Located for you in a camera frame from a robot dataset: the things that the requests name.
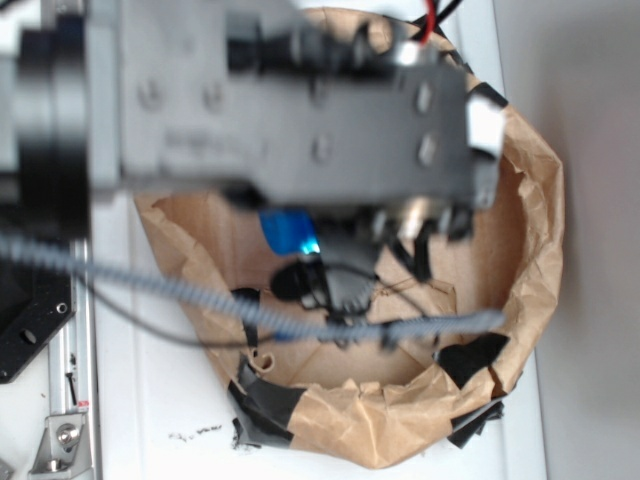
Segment red and black wires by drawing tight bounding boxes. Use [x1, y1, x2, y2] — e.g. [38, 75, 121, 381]
[409, 0, 464, 46]

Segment blue plastic bottle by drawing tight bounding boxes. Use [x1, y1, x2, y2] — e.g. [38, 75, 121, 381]
[259, 210, 320, 256]

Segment metal corner bracket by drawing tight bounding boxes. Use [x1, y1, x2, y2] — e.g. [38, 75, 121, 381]
[28, 413, 92, 479]

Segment robot arm wrist link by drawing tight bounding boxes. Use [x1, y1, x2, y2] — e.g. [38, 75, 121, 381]
[1, 1, 120, 240]

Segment black cable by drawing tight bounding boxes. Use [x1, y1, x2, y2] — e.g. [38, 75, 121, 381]
[84, 259, 441, 349]

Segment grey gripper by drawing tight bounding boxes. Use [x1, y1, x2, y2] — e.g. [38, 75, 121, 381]
[117, 0, 505, 261]

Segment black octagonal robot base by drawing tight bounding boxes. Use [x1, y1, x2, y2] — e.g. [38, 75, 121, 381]
[1, 261, 75, 385]

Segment grey coiled cable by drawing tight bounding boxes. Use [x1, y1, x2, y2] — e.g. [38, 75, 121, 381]
[0, 230, 506, 342]

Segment brown paper bag basket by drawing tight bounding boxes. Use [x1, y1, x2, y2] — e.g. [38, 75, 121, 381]
[135, 7, 565, 470]

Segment aluminium extrusion rail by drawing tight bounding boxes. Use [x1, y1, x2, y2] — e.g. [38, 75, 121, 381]
[43, 270, 103, 479]

